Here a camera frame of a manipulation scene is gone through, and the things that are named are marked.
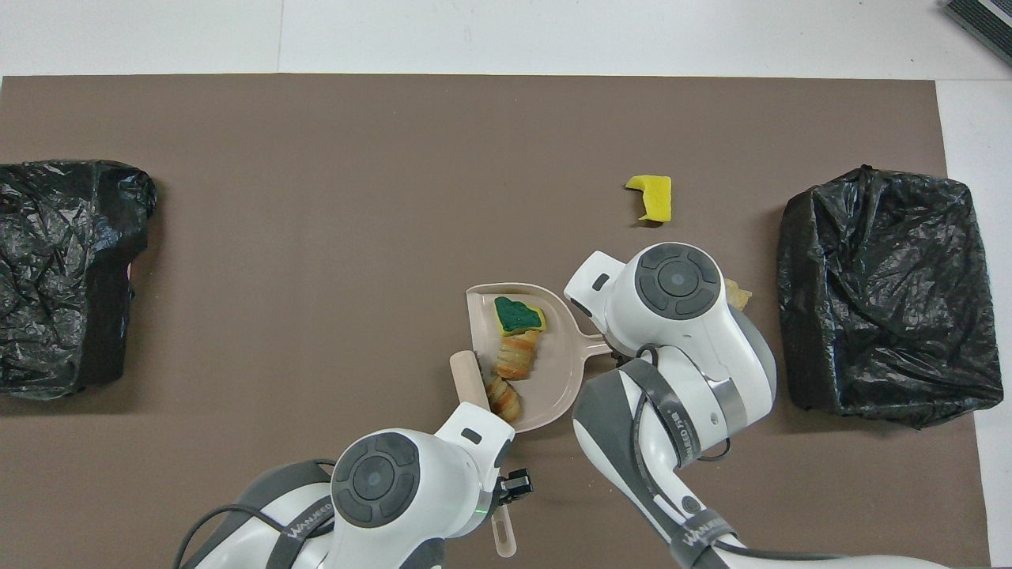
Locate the toy croissant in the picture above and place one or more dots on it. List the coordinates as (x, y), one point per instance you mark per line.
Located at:
(504, 399)
(518, 356)

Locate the pale yellow sponge chunk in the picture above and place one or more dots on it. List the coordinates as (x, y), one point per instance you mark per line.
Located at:
(738, 294)

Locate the beige plastic dustpan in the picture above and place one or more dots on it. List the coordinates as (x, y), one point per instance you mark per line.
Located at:
(565, 352)

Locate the yellow notched sponge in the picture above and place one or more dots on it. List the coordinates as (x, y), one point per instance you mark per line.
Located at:
(655, 197)

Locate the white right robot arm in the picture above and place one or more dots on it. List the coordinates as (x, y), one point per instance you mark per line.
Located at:
(680, 284)

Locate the dark device corner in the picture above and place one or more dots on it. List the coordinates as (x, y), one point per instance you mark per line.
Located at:
(984, 24)

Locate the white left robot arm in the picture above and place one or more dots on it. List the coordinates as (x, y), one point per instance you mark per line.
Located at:
(379, 478)

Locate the green yellow scouring sponge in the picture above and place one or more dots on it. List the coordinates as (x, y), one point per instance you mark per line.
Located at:
(519, 316)

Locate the beige hand brush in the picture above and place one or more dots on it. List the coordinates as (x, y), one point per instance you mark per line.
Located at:
(466, 379)

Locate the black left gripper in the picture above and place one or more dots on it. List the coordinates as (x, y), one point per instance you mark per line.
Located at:
(515, 484)

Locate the black trash bag bin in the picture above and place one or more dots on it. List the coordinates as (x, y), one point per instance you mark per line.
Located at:
(885, 300)
(55, 261)

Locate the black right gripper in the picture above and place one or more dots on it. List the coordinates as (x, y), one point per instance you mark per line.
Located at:
(624, 359)

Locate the brown table mat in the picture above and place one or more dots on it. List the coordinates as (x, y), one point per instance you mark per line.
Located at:
(474, 126)

